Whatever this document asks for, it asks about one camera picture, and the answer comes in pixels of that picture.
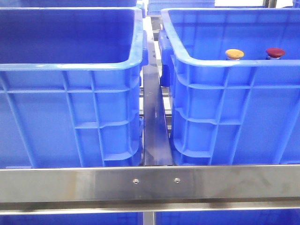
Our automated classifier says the blue crate in background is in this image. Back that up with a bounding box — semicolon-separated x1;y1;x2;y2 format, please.
147;0;215;15

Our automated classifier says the stainless steel front rail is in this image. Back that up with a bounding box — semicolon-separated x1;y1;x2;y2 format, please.
0;165;300;215

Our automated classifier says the yellow mushroom push button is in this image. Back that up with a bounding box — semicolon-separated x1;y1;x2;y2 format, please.
225;49;245;60

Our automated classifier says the blue source bin with buttons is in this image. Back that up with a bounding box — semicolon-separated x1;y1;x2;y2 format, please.
0;7;148;169

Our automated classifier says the blue destination bin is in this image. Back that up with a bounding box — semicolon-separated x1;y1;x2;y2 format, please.
159;8;300;165

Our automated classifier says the red mushroom push button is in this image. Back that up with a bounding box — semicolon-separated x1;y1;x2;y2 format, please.
266;47;285;60

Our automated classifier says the steel divider bar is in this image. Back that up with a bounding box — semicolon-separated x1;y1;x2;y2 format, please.
142;39;174;166

